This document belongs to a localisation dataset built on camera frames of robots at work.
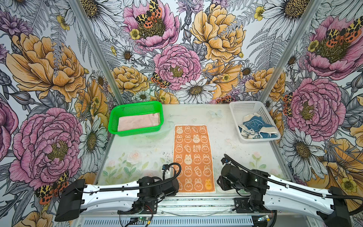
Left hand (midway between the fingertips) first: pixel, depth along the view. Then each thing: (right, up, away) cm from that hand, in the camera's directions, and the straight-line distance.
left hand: (173, 190), depth 78 cm
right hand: (+26, +3, -3) cm, 26 cm away
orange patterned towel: (+11, +17, +16) cm, 26 cm away
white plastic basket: (+53, +47, +45) cm, 84 cm away
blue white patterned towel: (+56, +33, +24) cm, 69 cm away
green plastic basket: (-34, +46, +36) cm, 68 cm away
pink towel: (-29, +37, +30) cm, 55 cm away
